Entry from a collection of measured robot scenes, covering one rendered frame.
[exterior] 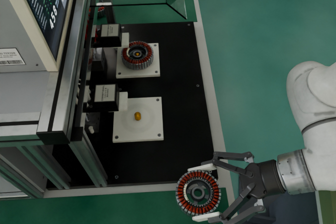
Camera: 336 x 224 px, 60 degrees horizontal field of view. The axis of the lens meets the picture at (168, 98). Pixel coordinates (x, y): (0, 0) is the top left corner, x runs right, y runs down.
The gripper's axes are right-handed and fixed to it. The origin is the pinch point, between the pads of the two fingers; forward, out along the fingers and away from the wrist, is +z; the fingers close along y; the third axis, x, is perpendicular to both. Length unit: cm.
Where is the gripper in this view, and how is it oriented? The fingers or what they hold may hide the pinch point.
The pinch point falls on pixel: (199, 193)
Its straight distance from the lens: 77.0
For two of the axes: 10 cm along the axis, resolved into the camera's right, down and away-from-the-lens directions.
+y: 0.5, 8.2, -5.6
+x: 5.1, 4.6, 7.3
